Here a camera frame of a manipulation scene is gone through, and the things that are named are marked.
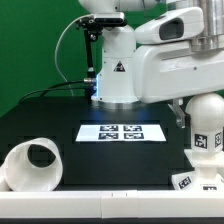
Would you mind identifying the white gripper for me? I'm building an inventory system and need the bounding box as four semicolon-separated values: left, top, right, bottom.
133;41;224;128

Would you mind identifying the white lamp bulb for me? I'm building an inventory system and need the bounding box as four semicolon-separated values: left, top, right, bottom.
186;93;224;153

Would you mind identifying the white lamp base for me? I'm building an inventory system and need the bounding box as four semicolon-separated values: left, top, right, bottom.
171;149;224;192

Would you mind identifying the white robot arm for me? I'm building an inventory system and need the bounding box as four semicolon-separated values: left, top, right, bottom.
78;0;224;128

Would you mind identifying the white lamp shade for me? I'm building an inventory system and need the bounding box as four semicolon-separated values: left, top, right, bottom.
3;138;63;192

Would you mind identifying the white marker sheet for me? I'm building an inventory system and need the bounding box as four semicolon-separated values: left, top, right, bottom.
76;124;166;142

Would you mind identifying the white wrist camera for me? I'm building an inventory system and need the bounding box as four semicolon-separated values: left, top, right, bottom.
135;7;204;45

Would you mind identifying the grey rear camera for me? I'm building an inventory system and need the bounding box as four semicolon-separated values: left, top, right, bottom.
93;12;126;27

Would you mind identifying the black camera stand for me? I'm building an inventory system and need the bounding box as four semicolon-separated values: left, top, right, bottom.
76;16;100;101

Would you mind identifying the black cable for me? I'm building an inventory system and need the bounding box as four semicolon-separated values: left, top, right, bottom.
18;79;88;104

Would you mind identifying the grey camera cable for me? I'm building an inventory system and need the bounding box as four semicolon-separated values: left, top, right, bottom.
54;13;94;98

